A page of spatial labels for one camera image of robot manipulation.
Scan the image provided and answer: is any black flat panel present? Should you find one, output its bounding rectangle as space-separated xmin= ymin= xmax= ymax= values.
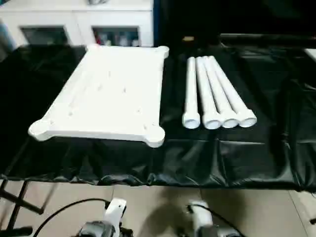
xmin=219 ymin=33 xmax=316 ymax=49

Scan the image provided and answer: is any white plastic table leg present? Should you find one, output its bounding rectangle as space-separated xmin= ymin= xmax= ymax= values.
xmin=207 ymin=55 xmax=257 ymax=128
xmin=196 ymin=56 xmax=222 ymax=130
xmin=182 ymin=56 xmax=201 ymax=129
xmin=203 ymin=55 xmax=239 ymax=128

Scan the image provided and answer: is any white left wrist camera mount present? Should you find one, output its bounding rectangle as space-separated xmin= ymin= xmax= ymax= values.
xmin=103 ymin=197 xmax=128 ymax=224

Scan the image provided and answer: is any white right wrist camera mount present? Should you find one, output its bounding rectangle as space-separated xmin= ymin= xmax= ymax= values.
xmin=186 ymin=200 xmax=214 ymax=230

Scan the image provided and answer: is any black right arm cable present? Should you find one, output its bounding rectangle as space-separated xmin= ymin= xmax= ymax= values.
xmin=209 ymin=212 xmax=237 ymax=229

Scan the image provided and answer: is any black work mat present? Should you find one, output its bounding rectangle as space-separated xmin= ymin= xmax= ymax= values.
xmin=0 ymin=44 xmax=316 ymax=192

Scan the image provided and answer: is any white plastic table top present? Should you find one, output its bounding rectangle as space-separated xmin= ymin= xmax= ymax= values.
xmin=27 ymin=43 xmax=170 ymax=148

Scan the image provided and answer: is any black metal table frame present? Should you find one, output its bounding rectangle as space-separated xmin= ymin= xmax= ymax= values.
xmin=0 ymin=177 xmax=60 ymax=237

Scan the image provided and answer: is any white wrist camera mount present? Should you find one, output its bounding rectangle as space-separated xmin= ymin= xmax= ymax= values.
xmin=103 ymin=197 xmax=128 ymax=224
xmin=186 ymin=200 xmax=214 ymax=230

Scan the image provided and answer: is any white cabinet with glass doors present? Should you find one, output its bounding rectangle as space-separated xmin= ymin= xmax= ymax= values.
xmin=0 ymin=0 xmax=155 ymax=47

